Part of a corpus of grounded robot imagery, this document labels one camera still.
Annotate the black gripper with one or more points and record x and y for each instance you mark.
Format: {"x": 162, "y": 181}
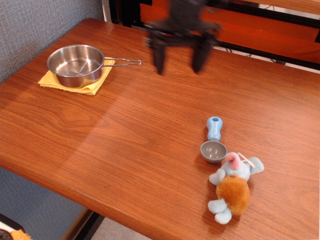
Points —
{"x": 182, "y": 28}

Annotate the stainless steel pot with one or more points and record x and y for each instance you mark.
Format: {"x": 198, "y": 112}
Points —
{"x": 79, "y": 65}

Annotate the yellow folded cloth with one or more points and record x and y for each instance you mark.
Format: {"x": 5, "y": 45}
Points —
{"x": 50, "y": 80}

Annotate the blue and orange plush toy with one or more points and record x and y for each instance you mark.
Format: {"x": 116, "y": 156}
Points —
{"x": 232, "y": 189}

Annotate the orange fuzzy object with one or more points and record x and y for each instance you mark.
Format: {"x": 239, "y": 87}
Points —
{"x": 14, "y": 235}

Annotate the orange panel black frame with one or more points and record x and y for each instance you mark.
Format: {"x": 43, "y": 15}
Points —
{"x": 245, "y": 27}

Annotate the blue handled grey scoop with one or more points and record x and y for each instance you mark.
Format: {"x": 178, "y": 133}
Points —
{"x": 213, "y": 151}

